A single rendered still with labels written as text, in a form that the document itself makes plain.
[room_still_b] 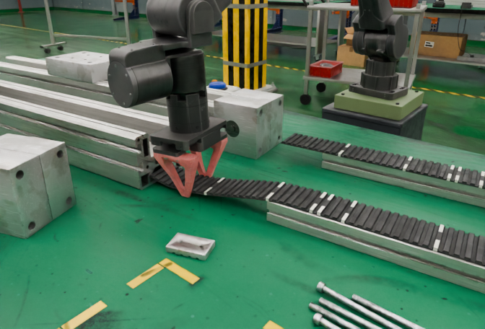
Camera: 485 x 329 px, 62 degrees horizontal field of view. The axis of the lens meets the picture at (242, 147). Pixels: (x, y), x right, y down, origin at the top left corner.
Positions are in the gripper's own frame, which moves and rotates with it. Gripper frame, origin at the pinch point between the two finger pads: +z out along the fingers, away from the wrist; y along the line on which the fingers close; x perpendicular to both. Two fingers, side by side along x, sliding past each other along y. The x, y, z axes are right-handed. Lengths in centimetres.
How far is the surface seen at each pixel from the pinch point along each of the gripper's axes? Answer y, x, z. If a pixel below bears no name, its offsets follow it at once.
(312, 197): -0.2, 18.4, -1.9
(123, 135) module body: 4.3, -9.0, -8.0
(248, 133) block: -14.1, 1.5, -3.5
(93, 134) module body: 4.2, -15.6, -7.2
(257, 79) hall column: -309, -156, 61
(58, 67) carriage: -16, -49, -12
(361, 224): 2.6, 25.4, -1.5
